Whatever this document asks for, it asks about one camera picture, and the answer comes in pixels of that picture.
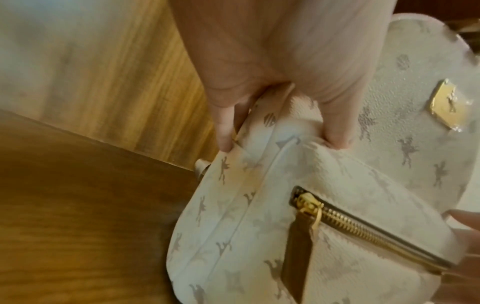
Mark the person's left hand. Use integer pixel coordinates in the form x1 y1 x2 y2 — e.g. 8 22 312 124
168 0 399 152

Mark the person's right hand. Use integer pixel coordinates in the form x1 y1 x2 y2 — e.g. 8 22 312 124
430 209 480 304

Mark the beige horse-print backpack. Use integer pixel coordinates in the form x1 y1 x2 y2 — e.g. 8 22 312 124
164 13 480 304

